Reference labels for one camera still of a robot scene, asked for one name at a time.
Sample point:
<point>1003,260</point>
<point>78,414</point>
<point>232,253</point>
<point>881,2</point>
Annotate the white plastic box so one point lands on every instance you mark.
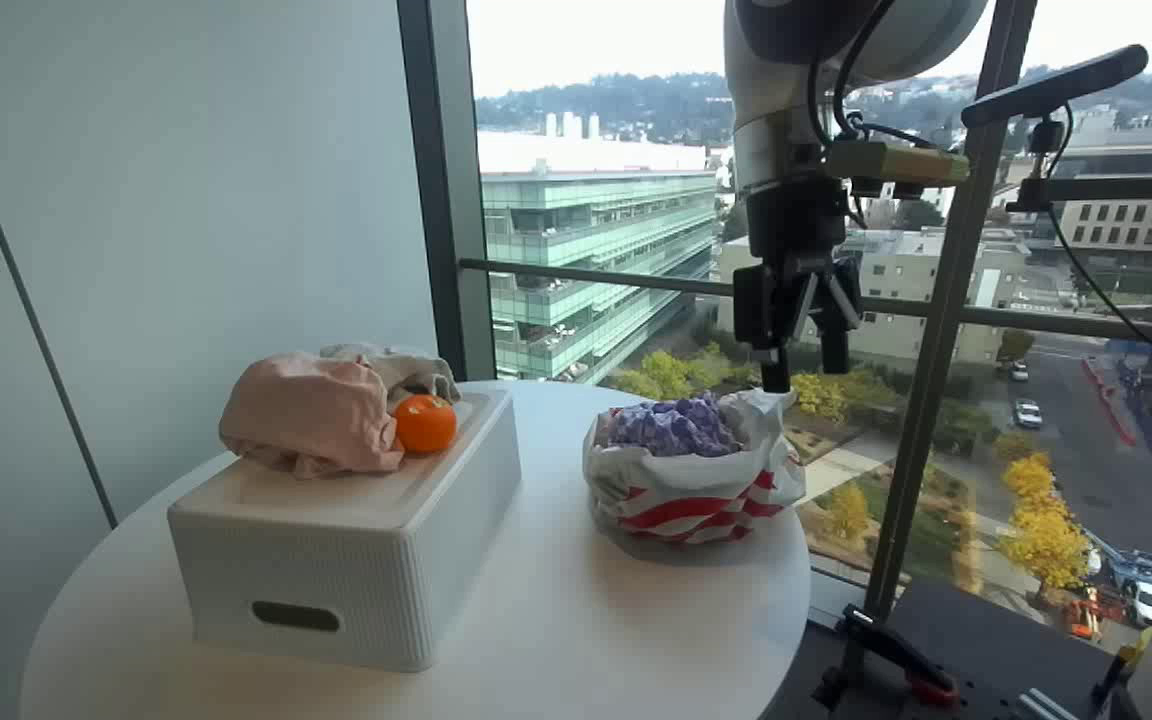
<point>360,561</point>

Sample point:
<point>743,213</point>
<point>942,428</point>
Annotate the red and white plastic bag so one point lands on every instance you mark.
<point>696,502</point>

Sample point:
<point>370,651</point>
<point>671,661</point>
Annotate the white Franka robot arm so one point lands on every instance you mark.
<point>762,81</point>

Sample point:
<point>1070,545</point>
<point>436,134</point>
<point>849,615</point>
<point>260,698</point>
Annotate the grey metal stand pole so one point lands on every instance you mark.
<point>928,363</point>

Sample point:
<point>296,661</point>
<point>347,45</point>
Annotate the purple white checked cloth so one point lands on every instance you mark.
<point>671,428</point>

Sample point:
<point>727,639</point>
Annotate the dark window frame post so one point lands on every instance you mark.
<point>449,186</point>

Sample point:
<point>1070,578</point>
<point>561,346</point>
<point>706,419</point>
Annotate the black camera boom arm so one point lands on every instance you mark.
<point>1059,81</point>

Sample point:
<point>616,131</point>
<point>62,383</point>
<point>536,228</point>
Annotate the orange ball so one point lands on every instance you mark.
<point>426,425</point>

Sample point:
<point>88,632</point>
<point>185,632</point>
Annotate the black camera bracket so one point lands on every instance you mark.
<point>1109,189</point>

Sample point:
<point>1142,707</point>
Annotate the black base platform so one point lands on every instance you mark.
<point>1003,654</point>

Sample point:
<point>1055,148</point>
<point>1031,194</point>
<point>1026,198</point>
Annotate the black and red clamp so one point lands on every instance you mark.
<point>900,661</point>

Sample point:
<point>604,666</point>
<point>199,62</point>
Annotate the grey window railing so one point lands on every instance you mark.
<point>603,278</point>

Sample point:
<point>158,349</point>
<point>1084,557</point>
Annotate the pale pink cloth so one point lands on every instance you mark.
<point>309,414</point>

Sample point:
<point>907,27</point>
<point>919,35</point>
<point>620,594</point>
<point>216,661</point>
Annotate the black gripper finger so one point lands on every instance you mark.
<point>835,335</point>
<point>773,349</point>

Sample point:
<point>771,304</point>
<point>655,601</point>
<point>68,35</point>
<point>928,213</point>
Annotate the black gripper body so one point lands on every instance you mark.
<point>797,223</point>

